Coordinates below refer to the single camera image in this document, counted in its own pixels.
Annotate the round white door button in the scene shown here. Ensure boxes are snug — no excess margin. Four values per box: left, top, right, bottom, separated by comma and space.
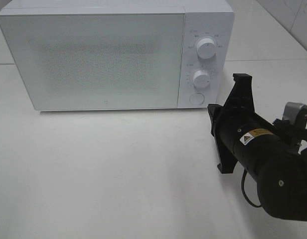
189, 93, 204, 105

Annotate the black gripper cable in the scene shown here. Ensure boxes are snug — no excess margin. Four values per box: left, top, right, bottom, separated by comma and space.
240, 169, 263, 208

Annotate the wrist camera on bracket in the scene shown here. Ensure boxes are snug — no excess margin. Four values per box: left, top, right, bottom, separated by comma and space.
273, 102, 307, 152

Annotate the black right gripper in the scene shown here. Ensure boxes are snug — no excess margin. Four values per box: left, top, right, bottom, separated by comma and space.
207, 73, 303, 179

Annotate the white microwave oven body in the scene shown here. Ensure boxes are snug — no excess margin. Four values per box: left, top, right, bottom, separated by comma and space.
0, 0, 235, 111

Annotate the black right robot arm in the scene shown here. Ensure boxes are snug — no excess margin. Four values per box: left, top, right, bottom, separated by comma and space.
207, 73, 307, 221

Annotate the upper white power knob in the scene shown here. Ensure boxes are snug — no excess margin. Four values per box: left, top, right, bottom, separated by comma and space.
196, 36, 217, 60

